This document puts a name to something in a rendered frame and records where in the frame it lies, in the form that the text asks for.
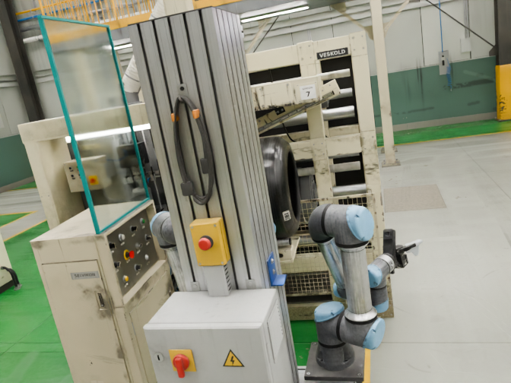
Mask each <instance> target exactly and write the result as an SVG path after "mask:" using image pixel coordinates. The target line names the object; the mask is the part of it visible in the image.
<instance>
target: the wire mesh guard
mask: <svg viewBox="0 0 511 383"><path fill-rule="evenodd" d="M369 196H372V198H373V202H370V203H373V212H374V219H375V224H374V225H375V226H376V232H375V233H376V240H377V241H374V242H377V247H378V249H376V250H378V254H379V256H380V255H381V248H380V241H379V227H378V220H377V213H376V199H375V192H374V193H366V194H358V195H345V196H338V197H330V198H316V199H309V200H301V201H300V203H301V204H302V203H311V202H315V203H316V202H317V201H319V203H320V201H324V202H325V201H328V202H329V201H331V200H333V201H334V200H339V199H346V198H361V199H362V197H369ZM304 291H310V293H303V291H302V293H286V292H285V296H286V297H287V296H314V295H328V294H334V293H333V291H324V290H323V292H311V290H304ZM318 291H320V289H318ZM291 292H298V289H297V291H291Z"/></svg>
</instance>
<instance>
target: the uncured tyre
mask: <svg viewBox="0 0 511 383"><path fill-rule="evenodd" d="M259 140H260V145H261V150H262V159H263V163H264V168H265V177H266V182H267V186H268V195H269V200H270V205H271V213H272V218H273V223H274V224H275V226H276V233H275V236H276V239H280V238H287V237H290V236H292V235H293V234H294V233H295V232H296V231H297V230H298V229H299V226H300V185H299V179H298V174H297V166H296V163H295V159H294V154H293V151H292V148H291V146H290V144H289V143H288V142H287V141H286V140H284V139H283V138H281V137H276V136H274V137H268V138H260V139H259ZM287 210H289V211H290V216H291V219H290V220H286V221H284V217H283V214H282V213H283V212H285V211H287Z"/></svg>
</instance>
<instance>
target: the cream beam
mask: <svg viewBox="0 0 511 383"><path fill-rule="evenodd" d="M311 84H315V88H316V98H312V99H308V100H301V95H300V87H301V86H306V85H311ZM321 86H322V83H321V77H320V75H315V76H310V77H305V78H298V79H293V80H288V81H279V82H274V83H270V84H261V85H257V86H252V87H251V91H252V99H253V104H254V109H255V111H259V110H263V109H273V108H278V107H283V106H292V105H297V104H303V103H311V102H317V101H321V99H322V89H321Z"/></svg>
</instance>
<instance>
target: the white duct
mask: <svg viewBox="0 0 511 383"><path fill-rule="evenodd" d="M163 16H166V15H165V11H164V7H163V0H157V3H156V5H155V6H154V10H153V11H152V13H151V16H150V18H149V20H150V19H154V18H157V17H163ZM122 82H124V84H125V85H124V90H125V91H127V92H130V93H131V92H132V93H133V92H138V90H139V87H140V86H141V85H140V81H139V77H138V71H137V68H136V64H135V57H134V54H133V56H132V59H131V61H130V63H129V66H128V67H127V70H126V72H125V74H124V77H123V79H122Z"/></svg>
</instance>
